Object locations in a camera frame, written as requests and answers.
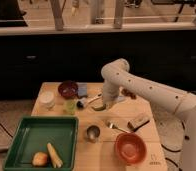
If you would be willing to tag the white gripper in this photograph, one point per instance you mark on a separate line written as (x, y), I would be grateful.
(110, 93)

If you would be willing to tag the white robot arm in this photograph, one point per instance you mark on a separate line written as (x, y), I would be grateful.
(176, 101)

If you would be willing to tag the green plastic cup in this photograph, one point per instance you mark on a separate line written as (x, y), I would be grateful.
(70, 107)

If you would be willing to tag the small metal cup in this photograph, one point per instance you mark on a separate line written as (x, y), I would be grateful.
(93, 132)

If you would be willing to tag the white plastic cup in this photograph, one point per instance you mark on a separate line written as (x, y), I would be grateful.
(47, 99)

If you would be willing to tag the bunch of dark grapes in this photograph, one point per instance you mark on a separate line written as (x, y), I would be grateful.
(127, 93)

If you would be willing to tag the blue sponge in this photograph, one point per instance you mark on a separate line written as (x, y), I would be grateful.
(82, 90)

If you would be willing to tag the metal fork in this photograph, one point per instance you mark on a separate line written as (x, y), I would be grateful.
(113, 126)

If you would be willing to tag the dark red bowl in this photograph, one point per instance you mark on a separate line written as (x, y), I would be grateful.
(68, 89)

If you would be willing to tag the orange bowl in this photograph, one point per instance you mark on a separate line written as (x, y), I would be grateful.
(130, 149)

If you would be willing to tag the green plastic tray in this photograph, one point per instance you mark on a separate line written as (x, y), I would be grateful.
(34, 133)

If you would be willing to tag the yellow apple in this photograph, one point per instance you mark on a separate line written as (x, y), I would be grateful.
(40, 159)

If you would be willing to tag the tan block with black handle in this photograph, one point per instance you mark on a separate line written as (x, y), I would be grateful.
(138, 121)

